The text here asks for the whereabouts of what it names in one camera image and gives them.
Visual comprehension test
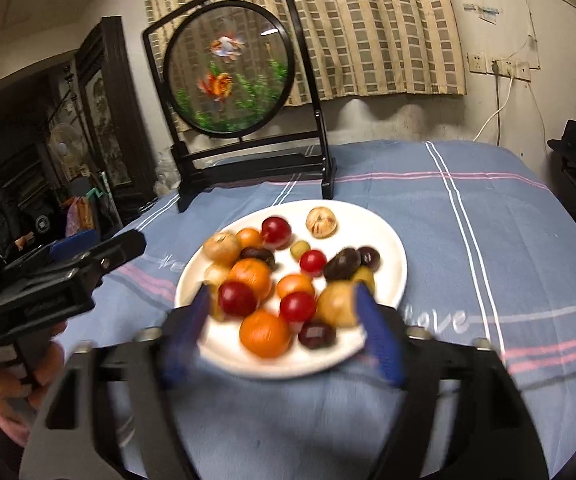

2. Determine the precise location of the green yellow round fruit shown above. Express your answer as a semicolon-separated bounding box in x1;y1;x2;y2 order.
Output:
209;284;226;323

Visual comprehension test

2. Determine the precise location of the dark red plum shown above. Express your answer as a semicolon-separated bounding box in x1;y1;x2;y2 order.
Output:
217;281;259;318

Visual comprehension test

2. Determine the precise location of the yellow orange persimmon fruit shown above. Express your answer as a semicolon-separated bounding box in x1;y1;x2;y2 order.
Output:
236;228;264;249

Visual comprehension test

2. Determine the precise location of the large orange mandarin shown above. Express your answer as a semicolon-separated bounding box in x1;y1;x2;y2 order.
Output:
228;258;274;301
239;309;292;360

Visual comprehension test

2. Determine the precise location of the small dark red fruit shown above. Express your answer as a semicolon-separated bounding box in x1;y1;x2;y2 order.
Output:
239;246;276;270

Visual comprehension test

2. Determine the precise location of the dark brown mangosteen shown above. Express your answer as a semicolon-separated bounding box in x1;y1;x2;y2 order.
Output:
297;322;337;350

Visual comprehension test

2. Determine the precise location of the golden brown round fruit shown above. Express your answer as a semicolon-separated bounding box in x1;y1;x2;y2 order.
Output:
315;281;359;328

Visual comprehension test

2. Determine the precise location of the red cherry tomato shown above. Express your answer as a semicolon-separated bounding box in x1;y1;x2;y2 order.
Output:
300;249;328;278
279;292;317;323

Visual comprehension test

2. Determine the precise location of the small dark plum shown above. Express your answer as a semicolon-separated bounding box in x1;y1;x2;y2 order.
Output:
357;246;381;272

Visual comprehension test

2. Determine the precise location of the dark brown passionfruit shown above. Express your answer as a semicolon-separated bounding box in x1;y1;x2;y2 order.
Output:
324;247;361;282

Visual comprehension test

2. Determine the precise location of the large red plum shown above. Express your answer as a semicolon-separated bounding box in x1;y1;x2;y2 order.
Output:
261;216;292;250

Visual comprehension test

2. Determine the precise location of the small orange fruit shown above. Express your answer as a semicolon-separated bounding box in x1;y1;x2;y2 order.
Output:
276;273;316;299

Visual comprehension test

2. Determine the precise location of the tan striped melon fruit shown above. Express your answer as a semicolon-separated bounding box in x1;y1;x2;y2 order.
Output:
305;207;338;240

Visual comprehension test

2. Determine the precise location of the person's left hand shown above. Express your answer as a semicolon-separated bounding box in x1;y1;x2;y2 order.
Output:
0;340;64;422

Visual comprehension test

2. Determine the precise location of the standing fan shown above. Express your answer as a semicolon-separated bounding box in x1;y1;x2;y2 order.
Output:
49;124;90;182

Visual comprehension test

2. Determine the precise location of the white oval plate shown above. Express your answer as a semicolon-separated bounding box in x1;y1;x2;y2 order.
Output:
175;200;407;379

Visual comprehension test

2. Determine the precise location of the blue striped tablecloth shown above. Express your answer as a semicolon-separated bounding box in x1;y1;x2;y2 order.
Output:
59;142;576;479

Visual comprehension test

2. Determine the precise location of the dark framed painting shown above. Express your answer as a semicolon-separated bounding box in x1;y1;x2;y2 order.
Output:
75;16;157;200

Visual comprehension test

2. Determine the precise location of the goldfish round screen ornament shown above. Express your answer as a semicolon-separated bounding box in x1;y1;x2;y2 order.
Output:
141;0;335;211

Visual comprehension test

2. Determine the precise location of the wall power strip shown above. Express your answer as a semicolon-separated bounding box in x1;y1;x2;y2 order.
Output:
467;53;532;82

